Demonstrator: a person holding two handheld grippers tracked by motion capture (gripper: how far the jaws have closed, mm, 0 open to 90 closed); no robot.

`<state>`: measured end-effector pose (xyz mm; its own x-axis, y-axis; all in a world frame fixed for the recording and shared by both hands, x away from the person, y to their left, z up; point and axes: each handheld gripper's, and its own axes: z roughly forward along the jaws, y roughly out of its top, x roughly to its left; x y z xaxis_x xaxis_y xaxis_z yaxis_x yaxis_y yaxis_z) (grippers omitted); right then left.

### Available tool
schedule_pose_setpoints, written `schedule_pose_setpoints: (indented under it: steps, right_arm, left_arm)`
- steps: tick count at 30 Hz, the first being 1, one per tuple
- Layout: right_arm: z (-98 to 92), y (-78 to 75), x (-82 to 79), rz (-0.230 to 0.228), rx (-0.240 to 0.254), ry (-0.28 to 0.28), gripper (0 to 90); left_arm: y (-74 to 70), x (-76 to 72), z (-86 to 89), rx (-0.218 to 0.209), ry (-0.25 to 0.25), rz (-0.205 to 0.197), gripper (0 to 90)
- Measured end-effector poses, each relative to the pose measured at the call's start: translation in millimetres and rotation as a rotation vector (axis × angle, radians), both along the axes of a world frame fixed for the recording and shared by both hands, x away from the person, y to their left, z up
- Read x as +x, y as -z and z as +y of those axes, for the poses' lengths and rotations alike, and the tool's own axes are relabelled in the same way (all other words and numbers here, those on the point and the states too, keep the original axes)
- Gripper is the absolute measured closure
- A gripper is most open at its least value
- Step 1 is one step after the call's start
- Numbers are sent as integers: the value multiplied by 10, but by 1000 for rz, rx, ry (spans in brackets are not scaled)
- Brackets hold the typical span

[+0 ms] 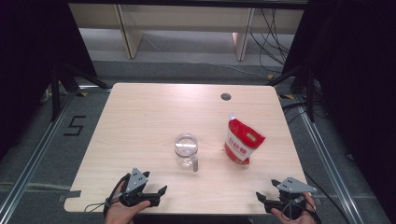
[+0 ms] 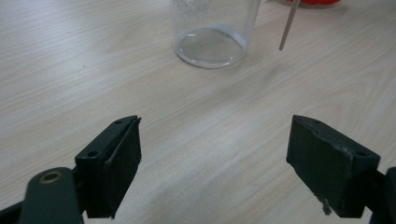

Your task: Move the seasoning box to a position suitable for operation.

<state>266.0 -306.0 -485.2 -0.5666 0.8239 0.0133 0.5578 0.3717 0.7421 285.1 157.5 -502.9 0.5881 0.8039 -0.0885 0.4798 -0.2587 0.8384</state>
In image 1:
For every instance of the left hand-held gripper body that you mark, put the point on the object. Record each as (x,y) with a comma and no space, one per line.
(136,180)

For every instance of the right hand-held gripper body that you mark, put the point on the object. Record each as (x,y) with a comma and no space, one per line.
(294,186)

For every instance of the clear glass jar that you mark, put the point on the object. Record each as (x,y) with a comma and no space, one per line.
(185,160)

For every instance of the clear jar lid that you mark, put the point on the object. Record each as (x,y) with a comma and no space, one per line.
(186,144)

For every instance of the red white sugar pouch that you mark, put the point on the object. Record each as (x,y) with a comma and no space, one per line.
(241,143)

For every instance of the person's right hand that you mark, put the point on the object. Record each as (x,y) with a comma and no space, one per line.
(299,221)

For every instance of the person's left hand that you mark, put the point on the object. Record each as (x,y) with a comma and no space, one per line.
(121,214)

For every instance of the grey tape strip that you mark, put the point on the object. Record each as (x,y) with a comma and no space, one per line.
(318,200)
(71,195)

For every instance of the yellow black tape marker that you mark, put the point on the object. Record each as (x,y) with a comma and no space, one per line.
(82,94)
(270,76)
(288,96)

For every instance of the black metal stand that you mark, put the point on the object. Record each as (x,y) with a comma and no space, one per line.
(310,93)
(55,93)

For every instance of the grey table grommet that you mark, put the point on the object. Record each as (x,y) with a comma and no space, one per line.
(226,96)

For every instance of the black curtain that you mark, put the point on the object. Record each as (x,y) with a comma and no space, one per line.
(28,46)
(358,77)

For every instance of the beige wooden desk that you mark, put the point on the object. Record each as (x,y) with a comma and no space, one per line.
(186,17)

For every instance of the aluminium floor rail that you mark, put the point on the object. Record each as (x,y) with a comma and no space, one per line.
(323,155)
(34,155)

